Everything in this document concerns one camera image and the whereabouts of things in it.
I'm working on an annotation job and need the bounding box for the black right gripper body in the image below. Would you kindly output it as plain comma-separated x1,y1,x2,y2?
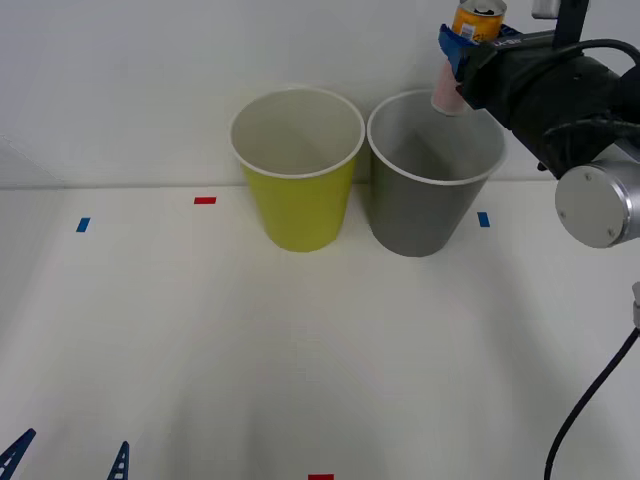
455,30,562,131

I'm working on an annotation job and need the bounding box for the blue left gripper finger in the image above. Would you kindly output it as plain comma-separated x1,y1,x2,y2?
0,427,38,480
105,440,131,480

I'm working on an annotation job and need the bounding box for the orange drink can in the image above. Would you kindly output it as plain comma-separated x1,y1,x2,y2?
430,0,509,118

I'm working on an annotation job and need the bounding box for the grey plastic bin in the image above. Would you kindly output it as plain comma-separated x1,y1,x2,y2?
366,90,507,259

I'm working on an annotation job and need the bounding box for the yellow-green plastic bin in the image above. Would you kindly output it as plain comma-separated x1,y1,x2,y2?
229,87,366,254

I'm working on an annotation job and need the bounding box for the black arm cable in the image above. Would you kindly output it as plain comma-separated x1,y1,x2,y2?
543,281,640,480

